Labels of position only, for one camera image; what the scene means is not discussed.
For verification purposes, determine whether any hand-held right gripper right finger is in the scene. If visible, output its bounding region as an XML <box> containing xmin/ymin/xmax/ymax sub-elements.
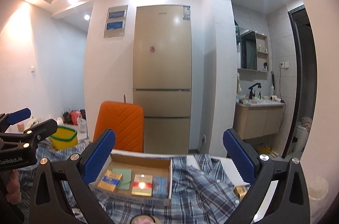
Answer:
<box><xmin>222</xmin><ymin>129</ymin><xmax>311</xmax><ymax>224</ymax></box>

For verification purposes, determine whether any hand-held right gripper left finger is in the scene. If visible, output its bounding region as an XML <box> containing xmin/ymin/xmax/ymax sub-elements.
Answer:
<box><xmin>28</xmin><ymin>129</ymin><xmax>117</xmax><ymax>224</ymax></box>

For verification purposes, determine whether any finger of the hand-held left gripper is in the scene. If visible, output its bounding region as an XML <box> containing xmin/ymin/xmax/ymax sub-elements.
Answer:
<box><xmin>0</xmin><ymin>119</ymin><xmax>58</xmax><ymax>146</ymax></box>
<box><xmin>0</xmin><ymin>108</ymin><xmax>32</xmax><ymax>132</ymax></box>

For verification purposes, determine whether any yellow blue cigarette pack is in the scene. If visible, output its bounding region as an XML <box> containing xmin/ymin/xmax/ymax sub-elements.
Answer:
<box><xmin>96</xmin><ymin>170</ymin><xmax>123</xmax><ymax>192</ymax></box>

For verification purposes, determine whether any green envelope pouch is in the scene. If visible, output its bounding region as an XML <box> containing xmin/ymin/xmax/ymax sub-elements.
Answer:
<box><xmin>111</xmin><ymin>168</ymin><xmax>132</xmax><ymax>191</ymax></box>

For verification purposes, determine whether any shallow cardboard box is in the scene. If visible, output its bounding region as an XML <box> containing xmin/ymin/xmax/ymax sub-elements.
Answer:
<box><xmin>89</xmin><ymin>149</ymin><xmax>173</xmax><ymax>206</ymax></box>

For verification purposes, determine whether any red gold cigarette pack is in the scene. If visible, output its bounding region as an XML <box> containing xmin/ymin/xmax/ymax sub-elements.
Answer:
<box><xmin>131</xmin><ymin>174</ymin><xmax>153</xmax><ymax>197</ymax></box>

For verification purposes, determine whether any pink white packet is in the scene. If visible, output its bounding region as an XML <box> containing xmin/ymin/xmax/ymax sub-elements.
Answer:
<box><xmin>131</xmin><ymin>214</ymin><xmax>157</xmax><ymax>224</ymax></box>

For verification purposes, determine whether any person's left hand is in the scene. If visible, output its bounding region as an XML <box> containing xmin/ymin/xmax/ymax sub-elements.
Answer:
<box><xmin>5</xmin><ymin>169</ymin><xmax>22</xmax><ymax>205</ymax></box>

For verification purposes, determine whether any yellow bin with green rim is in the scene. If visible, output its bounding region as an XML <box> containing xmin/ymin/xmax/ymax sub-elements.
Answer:
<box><xmin>50</xmin><ymin>126</ymin><xmax>78</xmax><ymax>151</ymax></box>

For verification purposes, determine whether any red plastic bag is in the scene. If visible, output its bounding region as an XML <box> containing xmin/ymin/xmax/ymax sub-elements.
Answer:
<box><xmin>70</xmin><ymin>110</ymin><xmax>82</xmax><ymax>125</ymax></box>

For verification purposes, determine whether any white plastic bag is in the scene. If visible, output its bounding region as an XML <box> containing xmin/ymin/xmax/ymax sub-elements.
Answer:
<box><xmin>77</xmin><ymin>118</ymin><xmax>88</xmax><ymax>133</ymax></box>

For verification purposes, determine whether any beige vanity cabinet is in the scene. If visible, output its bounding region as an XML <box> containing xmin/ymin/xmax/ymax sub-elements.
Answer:
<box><xmin>233</xmin><ymin>101</ymin><xmax>284</xmax><ymax>140</ymax></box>

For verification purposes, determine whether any orange quilted chair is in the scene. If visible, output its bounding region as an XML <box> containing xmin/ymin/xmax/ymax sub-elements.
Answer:
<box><xmin>93</xmin><ymin>101</ymin><xmax>145</xmax><ymax>153</ymax></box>

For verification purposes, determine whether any blue plaid shirt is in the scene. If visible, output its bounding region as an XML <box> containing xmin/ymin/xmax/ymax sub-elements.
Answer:
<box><xmin>18</xmin><ymin>143</ymin><xmax>255</xmax><ymax>224</ymax></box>

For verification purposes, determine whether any black faucet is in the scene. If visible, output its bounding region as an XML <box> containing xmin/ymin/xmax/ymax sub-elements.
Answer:
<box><xmin>247</xmin><ymin>83</ymin><xmax>262</xmax><ymax>100</ymax></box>

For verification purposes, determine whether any beige towel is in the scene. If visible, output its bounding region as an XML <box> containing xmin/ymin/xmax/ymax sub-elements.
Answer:
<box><xmin>299</xmin><ymin>117</ymin><xmax>313</xmax><ymax>130</ymax></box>

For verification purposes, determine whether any mirror cabinet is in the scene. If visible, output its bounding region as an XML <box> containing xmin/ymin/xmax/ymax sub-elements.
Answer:
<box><xmin>240</xmin><ymin>29</ymin><xmax>270</xmax><ymax>72</ymax></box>

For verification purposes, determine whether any beige three-door fridge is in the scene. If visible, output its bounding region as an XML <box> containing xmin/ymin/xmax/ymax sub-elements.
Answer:
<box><xmin>132</xmin><ymin>4</ymin><xmax>192</xmax><ymax>154</ymax></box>

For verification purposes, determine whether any black door frame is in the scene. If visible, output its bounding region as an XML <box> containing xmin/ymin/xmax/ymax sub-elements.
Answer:
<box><xmin>287</xmin><ymin>7</ymin><xmax>317</xmax><ymax>158</ymax></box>

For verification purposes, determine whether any grey wall panel box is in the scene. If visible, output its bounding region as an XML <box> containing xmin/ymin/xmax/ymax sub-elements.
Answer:
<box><xmin>103</xmin><ymin>5</ymin><xmax>129</xmax><ymax>39</ymax></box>

